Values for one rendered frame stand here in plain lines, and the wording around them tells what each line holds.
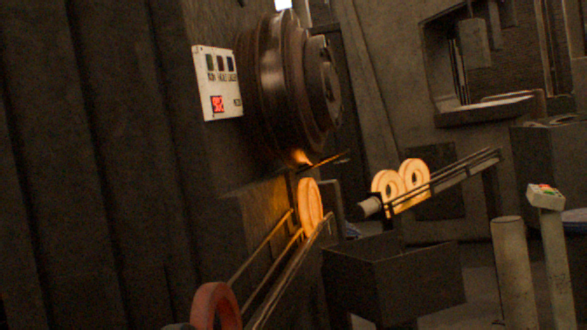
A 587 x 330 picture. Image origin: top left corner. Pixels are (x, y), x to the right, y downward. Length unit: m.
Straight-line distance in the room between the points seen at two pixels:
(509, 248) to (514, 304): 0.21
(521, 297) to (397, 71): 2.39
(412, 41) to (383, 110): 0.49
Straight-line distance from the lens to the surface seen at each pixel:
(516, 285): 2.78
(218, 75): 1.83
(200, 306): 1.27
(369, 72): 4.86
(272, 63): 1.95
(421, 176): 2.75
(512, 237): 2.74
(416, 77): 4.78
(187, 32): 1.74
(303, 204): 2.08
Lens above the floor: 1.04
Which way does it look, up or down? 5 degrees down
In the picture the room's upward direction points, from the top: 10 degrees counter-clockwise
